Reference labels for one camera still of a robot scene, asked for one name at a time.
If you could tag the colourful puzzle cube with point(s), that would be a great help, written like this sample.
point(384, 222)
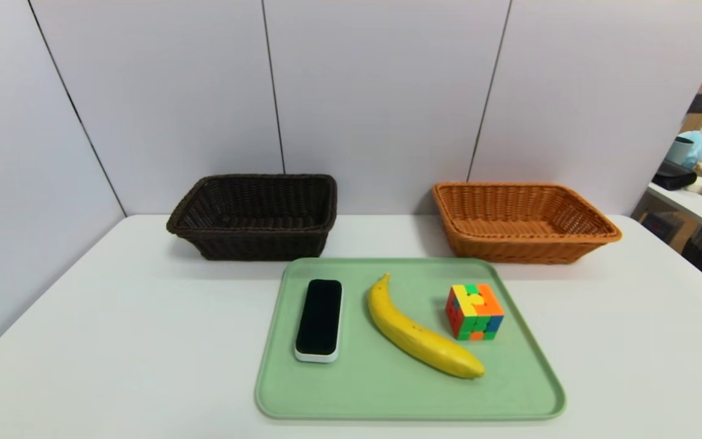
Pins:
point(476, 311)

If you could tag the dark box under side table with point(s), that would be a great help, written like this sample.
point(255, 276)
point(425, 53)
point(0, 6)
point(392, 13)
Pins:
point(662, 225)

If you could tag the orange wicker basket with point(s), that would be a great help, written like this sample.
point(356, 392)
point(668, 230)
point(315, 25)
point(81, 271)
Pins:
point(509, 247)

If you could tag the teal cup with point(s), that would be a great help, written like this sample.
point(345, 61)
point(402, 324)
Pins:
point(679, 151)

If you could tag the light green plastic tray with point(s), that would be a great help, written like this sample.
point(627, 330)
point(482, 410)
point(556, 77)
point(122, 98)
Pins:
point(387, 390)

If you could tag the dark brown wicker basket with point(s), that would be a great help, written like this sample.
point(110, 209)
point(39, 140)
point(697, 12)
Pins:
point(253, 244)

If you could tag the yellow banana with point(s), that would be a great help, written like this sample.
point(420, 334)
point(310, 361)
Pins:
point(412, 335)

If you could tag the black and white board eraser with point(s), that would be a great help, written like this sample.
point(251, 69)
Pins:
point(319, 317)

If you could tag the black pouch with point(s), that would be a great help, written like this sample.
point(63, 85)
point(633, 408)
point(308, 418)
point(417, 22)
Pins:
point(673, 177)

